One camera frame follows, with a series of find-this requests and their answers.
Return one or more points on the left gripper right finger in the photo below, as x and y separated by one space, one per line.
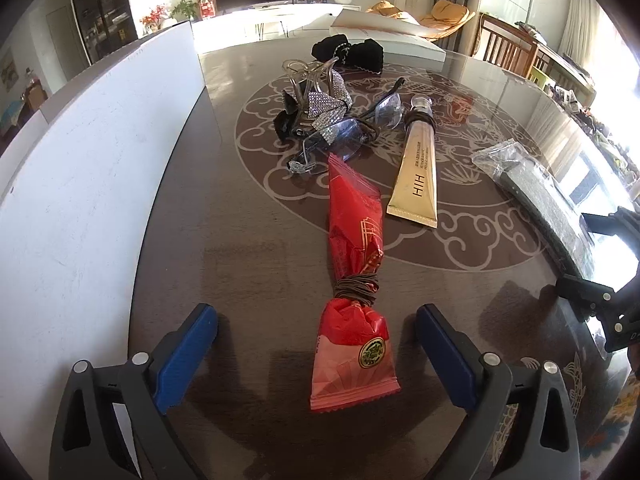
541 442

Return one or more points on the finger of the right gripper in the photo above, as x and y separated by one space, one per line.
588 299
623 222

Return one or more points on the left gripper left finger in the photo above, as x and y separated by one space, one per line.
88 442

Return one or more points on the grey item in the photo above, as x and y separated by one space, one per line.
511 166

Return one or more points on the red snack packet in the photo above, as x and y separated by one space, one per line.
353 362

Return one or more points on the gold cosmetic tube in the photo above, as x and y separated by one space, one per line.
414 196

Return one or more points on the clear safety glasses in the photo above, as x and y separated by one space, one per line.
346 136

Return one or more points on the small black velvet scrunchie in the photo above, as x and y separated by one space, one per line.
367 55

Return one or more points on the rhinestone bow hair clip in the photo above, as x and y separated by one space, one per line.
320 99

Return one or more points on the wooden dining chair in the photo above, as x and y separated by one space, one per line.
503 45

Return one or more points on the large white storage box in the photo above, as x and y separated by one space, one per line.
78 184

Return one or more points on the orange lounge chair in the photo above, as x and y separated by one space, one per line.
444 19

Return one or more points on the white open gift box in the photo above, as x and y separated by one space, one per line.
395 36

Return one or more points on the red flower bouquet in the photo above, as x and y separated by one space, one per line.
153 21

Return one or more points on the dark glass display cabinet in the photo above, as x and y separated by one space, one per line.
105 26

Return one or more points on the green plant beside flowers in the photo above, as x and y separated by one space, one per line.
187 9

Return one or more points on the white tv console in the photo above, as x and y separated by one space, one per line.
264 23

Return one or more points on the framed wall painting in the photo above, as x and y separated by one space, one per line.
9 75

